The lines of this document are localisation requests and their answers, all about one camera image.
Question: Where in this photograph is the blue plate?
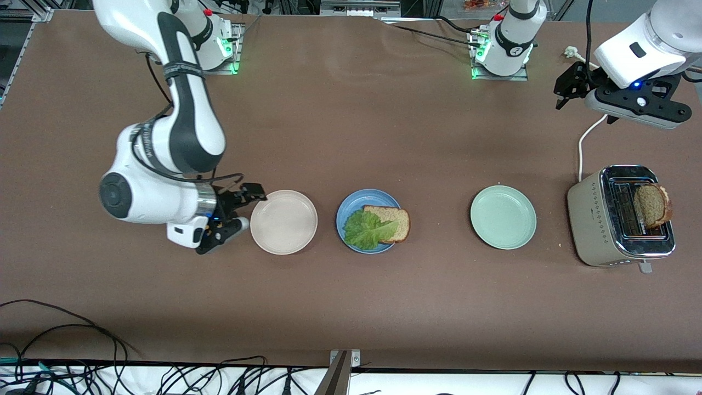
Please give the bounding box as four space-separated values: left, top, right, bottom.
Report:
336 189 405 255

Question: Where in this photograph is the white toaster power cable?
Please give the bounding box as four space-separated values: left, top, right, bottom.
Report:
564 46 623 183

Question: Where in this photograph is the aluminium profile bar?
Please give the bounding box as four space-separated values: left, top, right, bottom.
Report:
315 350 352 395

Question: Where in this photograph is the black left base cable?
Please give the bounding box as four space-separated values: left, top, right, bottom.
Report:
384 15 479 49

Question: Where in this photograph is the aluminium table frame rail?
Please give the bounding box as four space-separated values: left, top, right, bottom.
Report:
0 22 36 110

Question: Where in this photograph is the mint green plate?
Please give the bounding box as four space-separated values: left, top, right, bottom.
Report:
470 185 537 250

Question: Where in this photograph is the beige and chrome toaster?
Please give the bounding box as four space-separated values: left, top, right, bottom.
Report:
567 165 676 274

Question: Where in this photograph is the green lettuce leaf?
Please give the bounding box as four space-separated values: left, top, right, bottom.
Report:
343 210 400 251

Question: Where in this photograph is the small metal bracket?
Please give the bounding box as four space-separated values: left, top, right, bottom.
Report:
329 349 361 369

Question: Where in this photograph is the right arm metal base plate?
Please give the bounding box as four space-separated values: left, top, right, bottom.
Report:
208 22 243 76

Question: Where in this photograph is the beige plate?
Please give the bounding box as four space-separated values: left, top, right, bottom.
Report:
250 190 319 256

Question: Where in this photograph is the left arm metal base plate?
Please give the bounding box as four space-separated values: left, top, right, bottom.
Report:
470 27 530 82

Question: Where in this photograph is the thin black cable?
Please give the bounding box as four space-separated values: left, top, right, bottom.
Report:
0 299 140 360

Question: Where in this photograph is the brown bread slice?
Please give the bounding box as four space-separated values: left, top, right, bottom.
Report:
362 205 411 244
633 184 673 229

